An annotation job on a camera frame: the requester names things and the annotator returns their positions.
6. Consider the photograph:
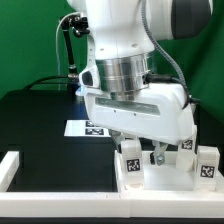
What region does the white U-shaped fence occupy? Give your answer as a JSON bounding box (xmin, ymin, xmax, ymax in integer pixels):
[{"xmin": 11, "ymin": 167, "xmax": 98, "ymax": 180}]
[{"xmin": 0, "ymin": 151, "xmax": 224, "ymax": 218}]

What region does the camera on black mount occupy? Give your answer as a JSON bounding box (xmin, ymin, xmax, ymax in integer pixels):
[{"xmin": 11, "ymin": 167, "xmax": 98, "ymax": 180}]
[{"xmin": 61, "ymin": 13, "xmax": 90, "ymax": 38}]

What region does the grey thin cable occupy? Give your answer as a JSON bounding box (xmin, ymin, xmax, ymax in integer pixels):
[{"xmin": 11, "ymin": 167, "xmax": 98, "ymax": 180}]
[{"xmin": 54, "ymin": 13, "xmax": 81, "ymax": 92}]

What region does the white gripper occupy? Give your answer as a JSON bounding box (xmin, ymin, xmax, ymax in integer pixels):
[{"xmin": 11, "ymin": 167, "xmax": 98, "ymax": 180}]
[{"xmin": 79, "ymin": 66, "xmax": 196, "ymax": 166}]

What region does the white square tabletop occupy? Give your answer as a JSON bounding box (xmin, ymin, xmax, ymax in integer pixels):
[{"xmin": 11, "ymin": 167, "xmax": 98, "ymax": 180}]
[{"xmin": 115, "ymin": 151, "xmax": 224, "ymax": 193}]

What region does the white fiducial tag sheet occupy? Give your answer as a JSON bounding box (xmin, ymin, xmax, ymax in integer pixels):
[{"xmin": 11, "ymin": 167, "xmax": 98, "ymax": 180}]
[{"xmin": 64, "ymin": 120, "xmax": 109, "ymax": 137}]

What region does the black cable bundle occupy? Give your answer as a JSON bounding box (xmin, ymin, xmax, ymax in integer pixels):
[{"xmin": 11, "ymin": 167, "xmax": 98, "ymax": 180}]
[{"xmin": 23, "ymin": 19, "xmax": 83, "ymax": 92}]

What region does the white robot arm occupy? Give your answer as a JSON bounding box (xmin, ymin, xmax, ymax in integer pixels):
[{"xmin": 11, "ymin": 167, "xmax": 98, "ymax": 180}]
[{"xmin": 67, "ymin": 0, "xmax": 213, "ymax": 165}]

